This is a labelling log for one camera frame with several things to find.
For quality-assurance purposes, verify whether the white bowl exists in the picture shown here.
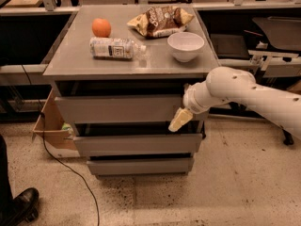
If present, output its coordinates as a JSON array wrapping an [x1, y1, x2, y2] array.
[[167, 32, 205, 62]]

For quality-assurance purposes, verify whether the grey middle drawer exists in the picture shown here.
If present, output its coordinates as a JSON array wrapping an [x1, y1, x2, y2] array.
[[73, 134, 202, 156]]

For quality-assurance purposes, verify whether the brown yellow chip bag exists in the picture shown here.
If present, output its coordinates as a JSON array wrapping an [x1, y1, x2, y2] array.
[[127, 6, 195, 38]]

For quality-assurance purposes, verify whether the grey drawer cabinet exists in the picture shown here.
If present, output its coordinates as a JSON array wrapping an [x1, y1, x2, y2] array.
[[44, 5, 218, 161]]

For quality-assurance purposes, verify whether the orange fruit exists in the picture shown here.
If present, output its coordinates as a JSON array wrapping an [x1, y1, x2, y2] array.
[[92, 18, 111, 38]]

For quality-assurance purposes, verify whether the grey drawer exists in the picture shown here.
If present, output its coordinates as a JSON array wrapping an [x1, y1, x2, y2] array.
[[55, 93, 211, 124], [87, 157, 194, 176], [73, 134, 202, 156]]

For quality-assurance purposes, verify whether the long background workbench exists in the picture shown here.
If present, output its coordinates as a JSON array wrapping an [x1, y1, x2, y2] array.
[[1, 0, 300, 86]]

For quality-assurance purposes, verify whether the clear plastic water bottle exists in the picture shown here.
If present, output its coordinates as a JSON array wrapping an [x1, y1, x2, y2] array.
[[89, 37, 146, 59]]

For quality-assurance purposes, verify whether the black floor cable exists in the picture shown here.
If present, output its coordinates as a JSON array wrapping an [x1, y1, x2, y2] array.
[[20, 64, 101, 226]]

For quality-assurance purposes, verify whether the black office chair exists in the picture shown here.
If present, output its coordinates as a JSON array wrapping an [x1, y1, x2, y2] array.
[[209, 16, 301, 146]]

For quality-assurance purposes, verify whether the black leather shoe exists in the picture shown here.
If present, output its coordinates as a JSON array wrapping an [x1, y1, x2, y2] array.
[[0, 187, 40, 226]]

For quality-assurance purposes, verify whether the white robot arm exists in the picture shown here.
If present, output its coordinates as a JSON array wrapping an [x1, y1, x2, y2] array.
[[168, 67, 301, 138]]

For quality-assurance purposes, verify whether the grey top drawer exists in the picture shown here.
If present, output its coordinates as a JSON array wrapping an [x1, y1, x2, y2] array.
[[55, 93, 211, 124]]

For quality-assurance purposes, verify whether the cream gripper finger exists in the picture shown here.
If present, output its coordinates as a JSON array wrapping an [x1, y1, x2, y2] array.
[[168, 121, 184, 132]]

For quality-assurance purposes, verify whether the grey bottom drawer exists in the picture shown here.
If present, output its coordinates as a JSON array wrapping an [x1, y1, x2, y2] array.
[[87, 157, 194, 176]]

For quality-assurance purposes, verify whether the cardboard box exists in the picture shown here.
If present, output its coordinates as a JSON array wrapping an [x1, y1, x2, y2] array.
[[33, 91, 77, 152]]

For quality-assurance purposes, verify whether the dark trouser leg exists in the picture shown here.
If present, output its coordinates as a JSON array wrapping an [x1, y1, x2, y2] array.
[[0, 135, 12, 212]]

